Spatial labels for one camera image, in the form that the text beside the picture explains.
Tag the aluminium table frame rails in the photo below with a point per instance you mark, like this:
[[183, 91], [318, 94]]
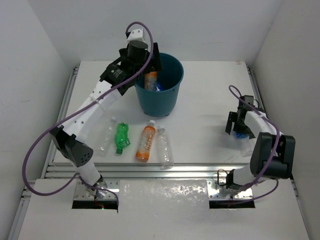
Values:
[[158, 204]]

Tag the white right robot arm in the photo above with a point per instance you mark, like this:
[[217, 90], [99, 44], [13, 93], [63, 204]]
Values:
[[273, 153]]

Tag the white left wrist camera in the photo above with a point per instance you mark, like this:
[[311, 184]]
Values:
[[136, 37]]

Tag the clear bottle far left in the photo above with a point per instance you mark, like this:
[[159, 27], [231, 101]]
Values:
[[105, 137]]

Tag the blue label bottle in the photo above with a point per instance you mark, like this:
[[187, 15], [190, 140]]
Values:
[[158, 87], [244, 143]]

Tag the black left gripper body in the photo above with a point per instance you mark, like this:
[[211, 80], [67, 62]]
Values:
[[149, 63]]

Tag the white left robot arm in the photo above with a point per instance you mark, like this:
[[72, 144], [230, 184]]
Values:
[[121, 74]]

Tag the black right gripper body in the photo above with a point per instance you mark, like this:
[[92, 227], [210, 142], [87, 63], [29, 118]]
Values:
[[239, 127]]

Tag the teal plastic bin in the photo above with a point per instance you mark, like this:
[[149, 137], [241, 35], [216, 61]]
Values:
[[161, 103]]

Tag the clear bottle white cap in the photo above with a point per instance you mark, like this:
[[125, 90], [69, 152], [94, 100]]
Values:
[[164, 148]]

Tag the orange bottle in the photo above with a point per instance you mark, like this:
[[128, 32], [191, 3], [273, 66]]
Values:
[[150, 81], [145, 143]]

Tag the orange bottle in row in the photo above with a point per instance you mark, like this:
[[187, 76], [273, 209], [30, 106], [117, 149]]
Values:
[[145, 143]]

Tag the crushed green plastic bottle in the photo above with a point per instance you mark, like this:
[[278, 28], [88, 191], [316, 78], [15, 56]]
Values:
[[121, 137]]

